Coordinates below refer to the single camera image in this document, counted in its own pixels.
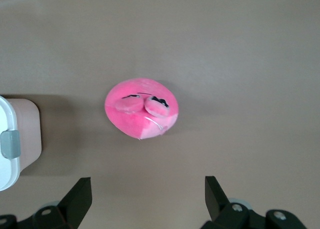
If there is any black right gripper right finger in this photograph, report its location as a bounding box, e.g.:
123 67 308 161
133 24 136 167
201 175 266 229

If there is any pink plastic storage box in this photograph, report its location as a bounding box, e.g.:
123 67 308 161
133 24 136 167
4 97 42 176

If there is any pink round plush toy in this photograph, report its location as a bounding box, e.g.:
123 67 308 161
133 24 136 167
104 77 180 141

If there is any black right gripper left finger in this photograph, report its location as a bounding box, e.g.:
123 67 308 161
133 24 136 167
32 177 93 229

